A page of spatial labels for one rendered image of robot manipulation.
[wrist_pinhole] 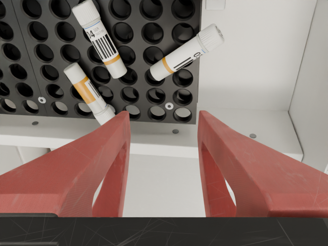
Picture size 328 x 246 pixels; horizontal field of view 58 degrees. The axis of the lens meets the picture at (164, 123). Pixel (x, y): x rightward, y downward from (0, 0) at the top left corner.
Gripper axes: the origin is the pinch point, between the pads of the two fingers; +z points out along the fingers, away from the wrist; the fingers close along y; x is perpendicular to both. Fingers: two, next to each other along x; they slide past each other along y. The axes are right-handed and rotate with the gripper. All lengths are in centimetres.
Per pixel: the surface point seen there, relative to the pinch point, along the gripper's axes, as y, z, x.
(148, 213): 2.6, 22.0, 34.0
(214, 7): -3.6, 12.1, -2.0
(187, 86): -1.5, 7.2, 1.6
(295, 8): -9.5, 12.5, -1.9
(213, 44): -2.7, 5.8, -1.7
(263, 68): -8.2, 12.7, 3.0
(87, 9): 4.2, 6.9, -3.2
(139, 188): 3.9, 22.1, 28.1
